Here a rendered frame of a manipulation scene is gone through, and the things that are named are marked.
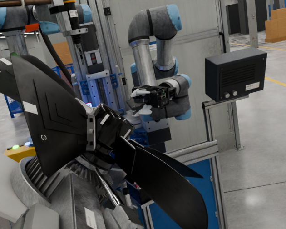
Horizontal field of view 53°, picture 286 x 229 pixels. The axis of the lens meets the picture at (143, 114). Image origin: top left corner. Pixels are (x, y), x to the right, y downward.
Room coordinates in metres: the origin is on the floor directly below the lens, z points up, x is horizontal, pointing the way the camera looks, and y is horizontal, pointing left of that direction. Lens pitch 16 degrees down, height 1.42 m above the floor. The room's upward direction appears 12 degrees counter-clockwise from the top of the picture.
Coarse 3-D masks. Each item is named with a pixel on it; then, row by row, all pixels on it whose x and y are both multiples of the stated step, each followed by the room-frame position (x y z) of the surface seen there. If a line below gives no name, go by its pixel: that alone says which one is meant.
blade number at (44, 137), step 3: (39, 132) 0.44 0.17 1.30; (42, 132) 0.45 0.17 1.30; (45, 132) 0.46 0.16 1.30; (39, 135) 0.44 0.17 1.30; (42, 135) 0.44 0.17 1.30; (45, 135) 0.45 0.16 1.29; (42, 138) 0.44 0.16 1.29; (45, 138) 0.45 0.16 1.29; (42, 141) 0.44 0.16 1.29; (45, 141) 0.45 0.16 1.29; (48, 141) 0.46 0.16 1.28
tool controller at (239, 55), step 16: (256, 48) 1.37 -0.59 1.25; (208, 64) 1.31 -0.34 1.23; (224, 64) 1.25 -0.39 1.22; (240, 64) 1.27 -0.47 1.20; (256, 64) 1.29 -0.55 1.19; (208, 80) 1.33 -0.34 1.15; (224, 80) 1.27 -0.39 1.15; (240, 80) 1.29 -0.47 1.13; (256, 80) 1.32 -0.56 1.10; (224, 96) 1.29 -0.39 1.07
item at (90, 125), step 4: (88, 116) 0.67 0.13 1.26; (92, 116) 0.69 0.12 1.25; (88, 120) 0.66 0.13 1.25; (88, 124) 0.66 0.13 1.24; (92, 124) 0.68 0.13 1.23; (88, 128) 0.65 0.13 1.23; (92, 128) 0.68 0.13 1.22; (88, 132) 0.65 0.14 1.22; (88, 136) 0.65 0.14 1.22; (92, 136) 0.67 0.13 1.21; (88, 140) 0.64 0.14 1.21; (92, 140) 0.66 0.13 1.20; (88, 144) 0.64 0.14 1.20; (88, 148) 0.63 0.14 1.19; (92, 148) 0.66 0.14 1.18
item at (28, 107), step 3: (24, 102) 0.45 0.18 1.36; (24, 105) 0.44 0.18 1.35; (27, 105) 0.45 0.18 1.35; (30, 105) 0.46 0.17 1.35; (33, 105) 0.46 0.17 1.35; (27, 108) 0.44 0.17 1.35; (30, 108) 0.45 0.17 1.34; (33, 108) 0.46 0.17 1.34; (30, 111) 0.45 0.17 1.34; (33, 111) 0.46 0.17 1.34; (36, 111) 0.46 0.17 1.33
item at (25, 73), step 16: (16, 64) 0.50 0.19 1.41; (16, 80) 0.47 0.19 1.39; (32, 80) 0.51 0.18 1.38; (48, 80) 0.56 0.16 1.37; (32, 96) 0.48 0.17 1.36; (48, 96) 0.52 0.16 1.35; (64, 96) 0.59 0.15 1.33; (48, 112) 0.50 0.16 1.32; (64, 112) 0.55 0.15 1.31; (80, 112) 0.62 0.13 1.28; (32, 128) 0.43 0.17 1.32; (48, 128) 0.47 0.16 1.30; (64, 128) 0.53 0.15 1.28; (80, 128) 0.60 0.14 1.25; (48, 144) 0.45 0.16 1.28; (64, 144) 0.51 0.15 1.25; (80, 144) 0.59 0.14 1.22; (48, 160) 0.43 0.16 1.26; (64, 160) 0.49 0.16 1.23; (48, 176) 0.41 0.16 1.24
